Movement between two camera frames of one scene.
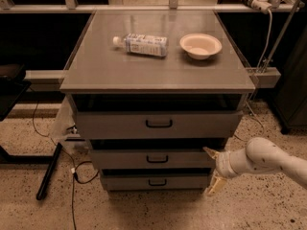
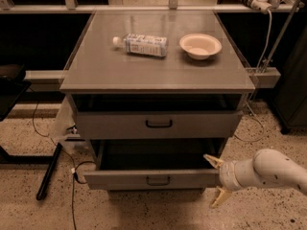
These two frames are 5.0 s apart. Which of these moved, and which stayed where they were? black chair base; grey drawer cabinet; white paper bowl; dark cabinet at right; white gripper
Moved: white gripper
Stayed: grey drawer cabinet; white paper bowl; dark cabinet at right; black chair base
